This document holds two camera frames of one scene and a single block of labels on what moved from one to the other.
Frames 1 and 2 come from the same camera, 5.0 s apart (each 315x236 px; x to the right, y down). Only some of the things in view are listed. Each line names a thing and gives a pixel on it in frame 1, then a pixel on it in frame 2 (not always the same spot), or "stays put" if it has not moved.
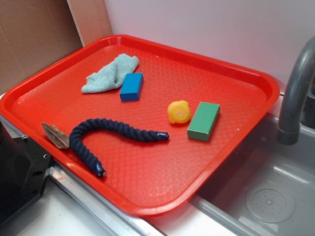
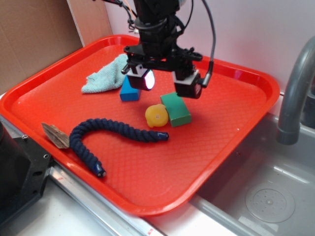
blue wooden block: (132, 86) stays put
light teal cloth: (110, 75) stays put
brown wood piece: (61, 140) stays put
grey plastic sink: (264, 188) stays put
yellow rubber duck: (178, 112) to (156, 115)
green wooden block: (204, 121) to (177, 111)
